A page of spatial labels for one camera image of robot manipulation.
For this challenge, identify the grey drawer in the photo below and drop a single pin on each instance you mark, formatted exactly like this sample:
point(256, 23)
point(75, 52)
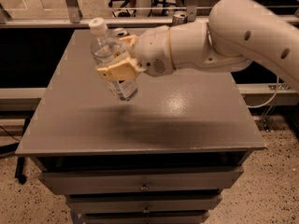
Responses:
point(143, 203)
point(134, 181)
point(187, 217)

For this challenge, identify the gold soda can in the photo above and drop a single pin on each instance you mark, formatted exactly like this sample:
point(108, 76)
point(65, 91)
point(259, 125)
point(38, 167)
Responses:
point(120, 32)

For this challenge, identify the clear plastic water bottle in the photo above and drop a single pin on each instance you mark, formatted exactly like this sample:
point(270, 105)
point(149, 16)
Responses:
point(106, 50)

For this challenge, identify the top grey drawer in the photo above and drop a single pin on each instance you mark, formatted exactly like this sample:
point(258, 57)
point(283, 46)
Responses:
point(134, 181)

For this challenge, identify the bottom grey drawer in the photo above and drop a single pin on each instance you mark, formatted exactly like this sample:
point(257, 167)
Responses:
point(187, 217)

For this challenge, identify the grey drawer cabinet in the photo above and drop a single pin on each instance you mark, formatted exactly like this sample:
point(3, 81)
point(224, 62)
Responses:
point(187, 120)

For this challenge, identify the black stand leg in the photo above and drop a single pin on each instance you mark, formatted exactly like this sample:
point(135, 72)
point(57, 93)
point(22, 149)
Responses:
point(19, 174)

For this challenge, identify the silver slim drink can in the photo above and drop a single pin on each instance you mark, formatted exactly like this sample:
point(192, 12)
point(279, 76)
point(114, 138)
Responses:
point(179, 17)

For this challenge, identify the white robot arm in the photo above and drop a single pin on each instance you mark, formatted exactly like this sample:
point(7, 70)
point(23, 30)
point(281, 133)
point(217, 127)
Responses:
point(236, 33)

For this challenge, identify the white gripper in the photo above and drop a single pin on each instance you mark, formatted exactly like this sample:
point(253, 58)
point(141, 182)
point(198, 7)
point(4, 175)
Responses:
point(152, 50)

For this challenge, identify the metal railing frame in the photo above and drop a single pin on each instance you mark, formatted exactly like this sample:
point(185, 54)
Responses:
point(138, 13)

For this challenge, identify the middle grey drawer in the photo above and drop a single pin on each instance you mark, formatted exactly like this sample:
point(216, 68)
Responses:
point(143, 203)

